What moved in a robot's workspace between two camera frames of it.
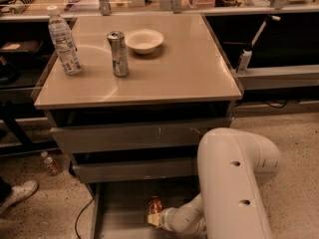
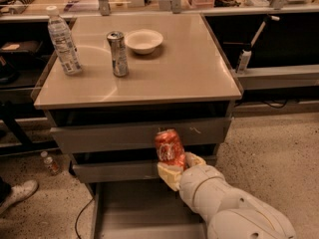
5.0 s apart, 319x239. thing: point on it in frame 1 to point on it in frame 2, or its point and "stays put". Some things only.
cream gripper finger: x=154 y=219 to x=203 y=187
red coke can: x=155 y=205 to x=169 y=147
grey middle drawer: x=99 y=173 stays put
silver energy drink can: x=120 y=54 stays put
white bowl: x=144 y=41 stays put
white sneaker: x=19 y=193 stays put
